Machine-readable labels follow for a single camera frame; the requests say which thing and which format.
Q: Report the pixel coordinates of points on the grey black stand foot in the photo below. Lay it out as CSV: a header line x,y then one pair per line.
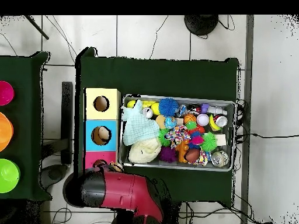
x,y
55,173

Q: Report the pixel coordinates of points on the cream knitted cloth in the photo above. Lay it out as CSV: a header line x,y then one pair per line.
x,y
144,150

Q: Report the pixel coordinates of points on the small brown football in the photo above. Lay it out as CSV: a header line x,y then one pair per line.
x,y
193,155

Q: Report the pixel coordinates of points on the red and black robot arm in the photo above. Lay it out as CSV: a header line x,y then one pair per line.
x,y
123,191

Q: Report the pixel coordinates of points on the wooden box with three holes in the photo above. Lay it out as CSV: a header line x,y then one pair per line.
x,y
112,140

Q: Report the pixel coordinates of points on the black round stand base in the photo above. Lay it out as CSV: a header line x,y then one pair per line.
x,y
201,24

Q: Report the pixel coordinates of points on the dark green table cloth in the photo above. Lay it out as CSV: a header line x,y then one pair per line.
x,y
151,77
25,116

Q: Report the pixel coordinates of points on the small orange basketball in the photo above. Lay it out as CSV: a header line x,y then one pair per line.
x,y
190,118

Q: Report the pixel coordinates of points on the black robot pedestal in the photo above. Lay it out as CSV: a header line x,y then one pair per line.
x,y
171,212

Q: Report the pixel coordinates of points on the pink bowl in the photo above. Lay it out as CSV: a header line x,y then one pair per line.
x,y
5,93

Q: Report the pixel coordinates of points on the small white baseball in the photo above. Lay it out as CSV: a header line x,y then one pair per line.
x,y
202,119

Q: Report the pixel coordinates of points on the orange bowl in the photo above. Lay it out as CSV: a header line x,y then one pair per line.
x,y
5,131

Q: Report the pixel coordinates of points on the black upright panel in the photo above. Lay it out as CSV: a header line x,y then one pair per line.
x,y
67,116

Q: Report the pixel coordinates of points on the thin black rod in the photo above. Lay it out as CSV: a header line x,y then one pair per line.
x,y
37,27

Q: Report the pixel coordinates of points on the mint knitted cloth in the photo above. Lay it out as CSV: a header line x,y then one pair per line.
x,y
140,128

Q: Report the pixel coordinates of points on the blue spiky ball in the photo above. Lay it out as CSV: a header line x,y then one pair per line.
x,y
168,106

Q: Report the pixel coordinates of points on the green bowl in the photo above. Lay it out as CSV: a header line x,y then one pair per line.
x,y
8,176

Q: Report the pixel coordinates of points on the silver mesh bin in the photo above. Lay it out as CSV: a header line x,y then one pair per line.
x,y
230,142

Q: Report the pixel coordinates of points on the rainbow spiky caterpillar toy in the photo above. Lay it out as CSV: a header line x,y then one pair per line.
x,y
196,140

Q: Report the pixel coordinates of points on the green spiky ball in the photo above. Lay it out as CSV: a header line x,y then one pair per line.
x,y
209,141

